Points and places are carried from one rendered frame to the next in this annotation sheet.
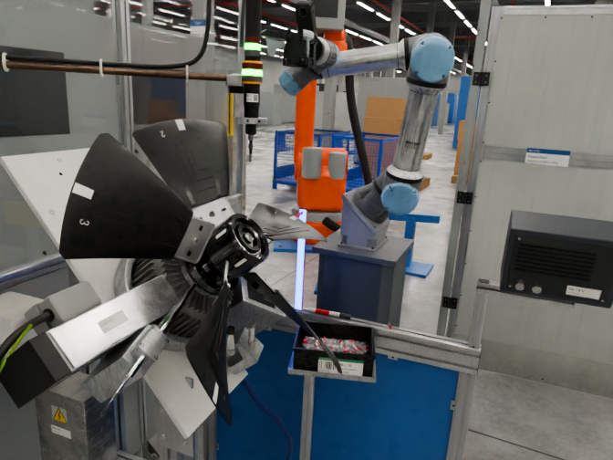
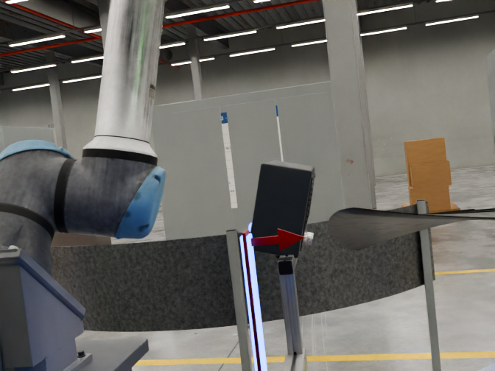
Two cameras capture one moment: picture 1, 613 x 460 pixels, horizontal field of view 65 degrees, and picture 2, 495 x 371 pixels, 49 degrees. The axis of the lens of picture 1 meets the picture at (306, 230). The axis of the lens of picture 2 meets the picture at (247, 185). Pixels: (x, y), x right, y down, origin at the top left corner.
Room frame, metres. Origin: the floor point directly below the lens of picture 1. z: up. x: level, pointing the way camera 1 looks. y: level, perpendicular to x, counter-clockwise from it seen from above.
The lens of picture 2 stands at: (1.51, 0.59, 1.27)
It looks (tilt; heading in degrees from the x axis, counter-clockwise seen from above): 3 degrees down; 258
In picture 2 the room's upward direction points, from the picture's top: 6 degrees counter-clockwise
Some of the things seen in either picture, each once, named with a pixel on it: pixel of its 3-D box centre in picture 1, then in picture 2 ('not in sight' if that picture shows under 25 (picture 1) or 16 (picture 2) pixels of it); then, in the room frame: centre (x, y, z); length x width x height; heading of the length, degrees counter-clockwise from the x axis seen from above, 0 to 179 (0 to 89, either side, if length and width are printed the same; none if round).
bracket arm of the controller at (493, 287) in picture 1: (524, 293); (289, 256); (1.20, -0.58, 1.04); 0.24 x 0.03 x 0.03; 70
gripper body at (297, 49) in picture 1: (303, 50); not in sight; (1.36, 0.03, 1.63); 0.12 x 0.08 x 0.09; 160
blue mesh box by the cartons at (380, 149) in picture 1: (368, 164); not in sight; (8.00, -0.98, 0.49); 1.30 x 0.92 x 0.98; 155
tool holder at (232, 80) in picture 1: (246, 99); not in sight; (1.07, 0.14, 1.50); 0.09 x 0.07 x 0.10; 105
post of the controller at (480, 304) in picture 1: (478, 314); (290, 305); (1.23, -0.49, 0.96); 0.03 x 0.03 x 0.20; 70
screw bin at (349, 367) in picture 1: (334, 348); not in sight; (1.20, -0.09, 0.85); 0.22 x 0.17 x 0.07; 85
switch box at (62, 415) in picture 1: (77, 423); not in sight; (0.98, 0.53, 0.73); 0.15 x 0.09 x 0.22; 70
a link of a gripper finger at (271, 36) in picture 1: (271, 44); not in sight; (1.28, 0.11, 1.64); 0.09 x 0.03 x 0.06; 134
